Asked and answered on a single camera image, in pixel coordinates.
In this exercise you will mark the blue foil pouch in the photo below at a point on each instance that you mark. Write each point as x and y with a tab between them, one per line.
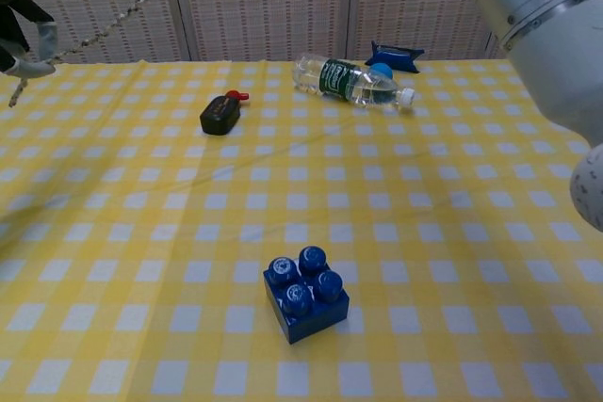
396	57

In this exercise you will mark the black bottle with red cap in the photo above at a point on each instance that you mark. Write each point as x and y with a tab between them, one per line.
218	116

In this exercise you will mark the clear green-label water bottle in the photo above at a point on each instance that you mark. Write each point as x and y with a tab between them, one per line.
337	77

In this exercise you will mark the blue four-stud building block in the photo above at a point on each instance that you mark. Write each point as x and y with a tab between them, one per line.
306	312

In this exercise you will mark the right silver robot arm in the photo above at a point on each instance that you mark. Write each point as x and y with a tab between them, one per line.
532	11

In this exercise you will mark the white woven folding screen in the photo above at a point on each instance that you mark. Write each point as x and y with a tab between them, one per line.
264	11

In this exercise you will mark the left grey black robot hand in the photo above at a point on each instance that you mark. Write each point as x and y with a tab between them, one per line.
19	11

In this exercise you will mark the yellow white checkered tablecloth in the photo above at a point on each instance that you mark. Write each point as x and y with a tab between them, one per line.
141	232

